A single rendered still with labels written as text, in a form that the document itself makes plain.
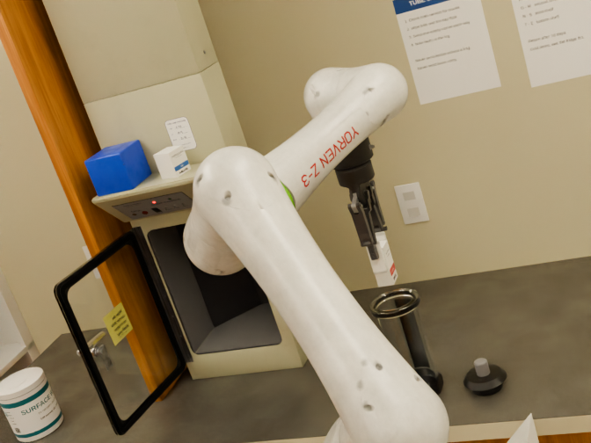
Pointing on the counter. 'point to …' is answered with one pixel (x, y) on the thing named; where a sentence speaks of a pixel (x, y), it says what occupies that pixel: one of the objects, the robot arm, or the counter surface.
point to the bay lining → (200, 287)
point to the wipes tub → (30, 404)
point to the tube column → (129, 43)
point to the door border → (82, 344)
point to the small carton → (171, 162)
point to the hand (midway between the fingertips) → (379, 253)
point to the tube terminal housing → (166, 102)
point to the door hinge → (163, 294)
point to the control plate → (155, 205)
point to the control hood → (148, 189)
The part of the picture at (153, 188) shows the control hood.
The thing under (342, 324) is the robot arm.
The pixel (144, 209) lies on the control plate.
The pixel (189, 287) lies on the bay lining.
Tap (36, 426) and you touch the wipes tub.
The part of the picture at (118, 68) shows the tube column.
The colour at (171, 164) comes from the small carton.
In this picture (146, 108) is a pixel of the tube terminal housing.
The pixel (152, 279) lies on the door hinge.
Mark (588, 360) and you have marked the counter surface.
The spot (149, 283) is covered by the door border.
